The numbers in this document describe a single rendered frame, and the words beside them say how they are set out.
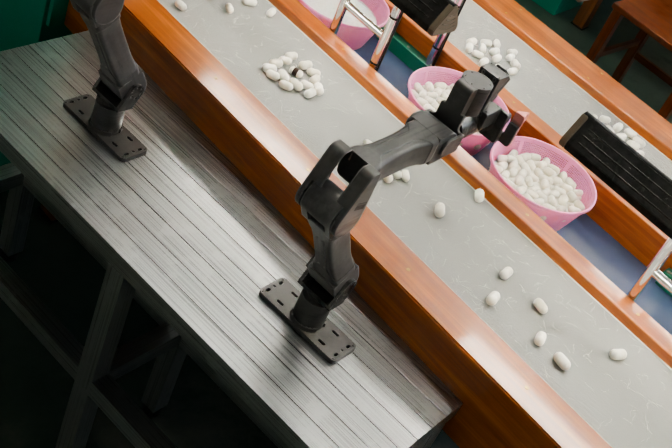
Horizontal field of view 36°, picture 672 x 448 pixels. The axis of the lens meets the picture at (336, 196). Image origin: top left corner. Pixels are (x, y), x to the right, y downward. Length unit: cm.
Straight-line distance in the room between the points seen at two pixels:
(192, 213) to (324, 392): 46
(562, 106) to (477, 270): 80
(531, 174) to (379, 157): 89
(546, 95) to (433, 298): 99
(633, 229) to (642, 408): 58
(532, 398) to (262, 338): 49
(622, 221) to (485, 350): 72
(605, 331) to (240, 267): 74
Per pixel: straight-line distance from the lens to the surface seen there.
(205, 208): 209
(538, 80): 287
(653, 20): 434
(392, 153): 166
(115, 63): 205
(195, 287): 193
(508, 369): 193
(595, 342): 214
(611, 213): 255
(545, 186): 247
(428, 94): 257
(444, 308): 197
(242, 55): 243
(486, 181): 233
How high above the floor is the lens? 202
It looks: 37 degrees down
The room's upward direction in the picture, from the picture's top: 24 degrees clockwise
